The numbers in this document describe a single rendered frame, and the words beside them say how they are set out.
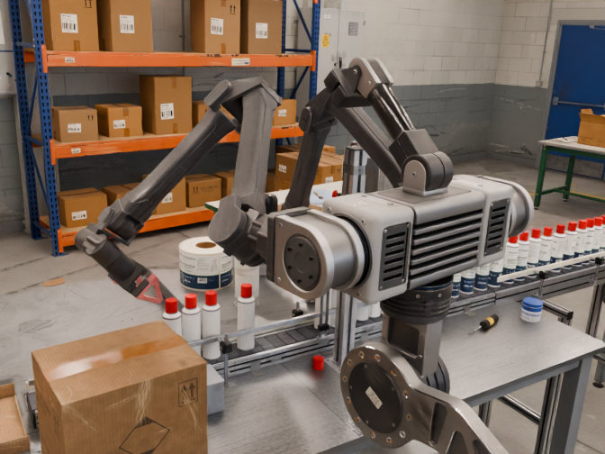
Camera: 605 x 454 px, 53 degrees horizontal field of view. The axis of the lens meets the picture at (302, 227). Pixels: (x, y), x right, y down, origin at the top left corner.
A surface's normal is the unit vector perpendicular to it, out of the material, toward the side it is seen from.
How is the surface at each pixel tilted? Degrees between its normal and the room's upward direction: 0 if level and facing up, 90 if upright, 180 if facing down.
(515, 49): 90
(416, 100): 90
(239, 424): 0
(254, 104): 55
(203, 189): 90
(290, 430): 0
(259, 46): 91
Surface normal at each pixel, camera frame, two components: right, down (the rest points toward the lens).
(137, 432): 0.58, 0.26
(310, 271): -0.76, 0.16
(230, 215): -0.57, -0.48
